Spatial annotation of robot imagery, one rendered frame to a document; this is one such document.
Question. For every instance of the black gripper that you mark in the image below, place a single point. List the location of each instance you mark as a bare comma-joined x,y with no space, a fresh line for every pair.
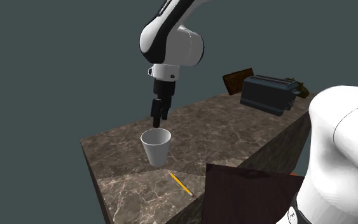
164,88

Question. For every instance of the white paper cup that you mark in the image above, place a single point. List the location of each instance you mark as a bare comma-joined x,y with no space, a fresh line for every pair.
157,150

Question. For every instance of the dark maroon robot stand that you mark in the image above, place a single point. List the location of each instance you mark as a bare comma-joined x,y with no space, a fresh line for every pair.
247,195

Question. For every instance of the olive green lumpy object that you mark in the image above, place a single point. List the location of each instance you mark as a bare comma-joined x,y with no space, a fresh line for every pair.
302,89

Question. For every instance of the brown wooden board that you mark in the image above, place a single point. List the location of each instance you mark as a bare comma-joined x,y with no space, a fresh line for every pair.
235,81

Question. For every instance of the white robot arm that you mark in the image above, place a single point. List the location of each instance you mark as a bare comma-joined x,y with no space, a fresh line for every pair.
178,43

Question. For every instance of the yellow pencil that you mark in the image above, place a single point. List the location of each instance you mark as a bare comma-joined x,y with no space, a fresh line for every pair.
181,185

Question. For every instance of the dark blue toaster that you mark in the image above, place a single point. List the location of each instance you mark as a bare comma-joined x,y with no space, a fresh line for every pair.
267,94

